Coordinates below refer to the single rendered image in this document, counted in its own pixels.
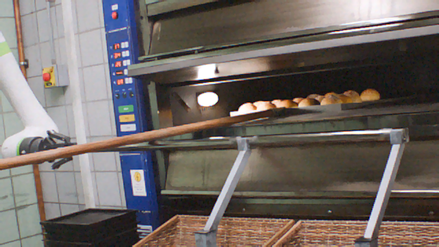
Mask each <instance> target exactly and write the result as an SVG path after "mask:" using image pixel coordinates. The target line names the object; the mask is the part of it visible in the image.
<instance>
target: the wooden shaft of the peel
mask: <svg viewBox="0 0 439 247"><path fill-rule="evenodd" d="M272 115H273V112H272V110H271V109H267V110H260V111H256V112H252V113H245V114H240V115H233V116H229V117H226V118H222V119H214V120H210V121H203V122H199V123H191V124H187V125H183V126H176V127H172V128H164V129H160V130H153V131H149V132H142V133H138V134H131V135H127V136H123V137H116V138H112V139H105V140H101V141H94V142H90V143H84V144H79V145H72V146H69V147H65V148H58V149H54V150H47V151H44V152H37V153H33V154H24V155H20V156H13V157H10V158H3V159H0V171H2V170H6V169H12V168H15V167H21V166H24V165H31V164H34V163H44V162H47V161H53V160H56V159H60V158H66V157H70V156H76V155H80V154H86V153H90V152H96V151H100V150H106V149H110V148H116V147H120V146H124V145H130V144H134V143H141V142H145V141H151V140H155V139H162V138H165V137H172V136H176V135H180V134H187V133H190V132H197V131H201V130H208V129H211V128H218V127H222V126H229V125H233V124H239V123H243V122H247V121H254V120H258V119H264V118H268V117H271V116H272Z"/></svg>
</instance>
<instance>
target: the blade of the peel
mask: <svg viewBox="0 0 439 247"><path fill-rule="evenodd" d="M380 102H382V101H380ZM376 103H379V102H364V103H353V102H352V103H338V104H322V105H313V106H297V107H289V108H285V110H286V115H288V114H298V113H316V112H324V113H325V111H328V112H335V111H343V110H348V109H352V108H357V107H361V106H367V105H370V104H376ZM263 110H266V109H263ZM256 111H260V110H247V111H238V112H230V116H233V115H240V114H245V113H252V112H256Z"/></svg>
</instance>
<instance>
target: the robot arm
mask: <svg viewBox="0 0 439 247"><path fill-rule="evenodd" d="M0 90H1V91H2V93H3V94H4V95H5V97H6V98H7V100H8V101H9V103H10V104H11V105H12V108H13V110H14V111H15V113H16V114H17V116H18V118H19V119H20V121H21V123H22V124H23V127H24V130H23V131H21V132H20V133H18V134H15V135H13V136H11V137H9V138H7V139H6V140H5V141H4V142H3V145H2V148H1V154H2V157H3V158H10V157H13V156H20V155H24V154H33V153H37V152H44V151H47V150H54V149H58V148H65V147H69V146H72V145H77V144H78V143H77V142H70V139H71V138H70V137H68V136H66V135H63V134H60V133H59V130H58V127H57V126H56V124H55V123H54V122H53V120H52V119H51V118H50V116H49V115H48V114H47V113H46V112H45V110H44V109H43V108H42V106H41V103H40V102H39V101H38V99H37V98H36V96H35V94H34V93H33V92H32V89H31V87H30V86H29V84H28V83H27V81H26V79H25V77H24V75H23V73H22V72H21V70H20V68H19V66H18V62H17V61H16V59H15V57H14V54H13V53H12V51H11V49H10V48H9V46H8V44H7V43H6V39H5V38H4V36H3V35H2V33H1V31H0ZM58 140H61V141H64V143H57V141H58ZM72 160H73V157H72V156H70V157H66V158H64V159H61V160H59V161H57V162H55V160H53V161H47V162H48V163H51V165H52V166H51V169H52V170H53V169H58V168H59V167H60V166H61V165H63V164H65V163H68V162H69V161H72Z"/></svg>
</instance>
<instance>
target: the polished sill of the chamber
mask: <svg viewBox="0 0 439 247"><path fill-rule="evenodd" d="M416 126H439V110H430V111H420V112H410V113H392V114H382V115H364V116H354V117H335V118H324V119H306V120H295V121H275V122H265V123H245V124H234V125H229V126H222V127H218V128H211V129H208V130H201V131H197V132H190V133H187V134H180V135H176V136H172V137H165V138H162V140H176V141H177V139H202V138H215V137H242V136H254V135H268V134H293V133H306V132H330V131H344V130H368V129H380V128H404V127H416Z"/></svg>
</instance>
